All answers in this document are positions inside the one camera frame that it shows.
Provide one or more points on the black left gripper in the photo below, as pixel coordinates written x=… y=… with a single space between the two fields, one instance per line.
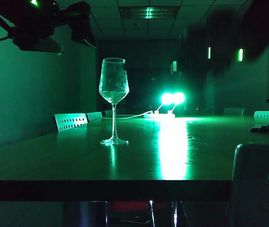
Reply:
x=35 y=37

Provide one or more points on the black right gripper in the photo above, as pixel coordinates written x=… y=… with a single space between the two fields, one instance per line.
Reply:
x=257 y=42

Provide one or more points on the black thermos cup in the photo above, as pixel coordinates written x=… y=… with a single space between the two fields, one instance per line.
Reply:
x=215 y=35

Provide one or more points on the clear stemmed wine glass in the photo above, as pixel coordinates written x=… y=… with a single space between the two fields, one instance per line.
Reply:
x=113 y=94

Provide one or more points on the large white perforated chair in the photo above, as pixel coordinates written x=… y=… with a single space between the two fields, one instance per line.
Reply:
x=70 y=121

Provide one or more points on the white power strip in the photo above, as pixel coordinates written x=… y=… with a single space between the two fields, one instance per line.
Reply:
x=160 y=116

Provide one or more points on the grey plastic chair back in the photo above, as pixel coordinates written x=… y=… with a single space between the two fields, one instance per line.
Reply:
x=260 y=189

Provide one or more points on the thin metal table leg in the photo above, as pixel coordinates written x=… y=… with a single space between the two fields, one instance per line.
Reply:
x=152 y=214
x=175 y=214

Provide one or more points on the wide dark table leg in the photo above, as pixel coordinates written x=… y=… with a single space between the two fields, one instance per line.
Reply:
x=86 y=214

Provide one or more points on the red object under table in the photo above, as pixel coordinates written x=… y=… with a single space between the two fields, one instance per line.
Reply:
x=137 y=205

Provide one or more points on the dark wall screen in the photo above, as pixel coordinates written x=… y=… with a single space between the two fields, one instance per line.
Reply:
x=146 y=89

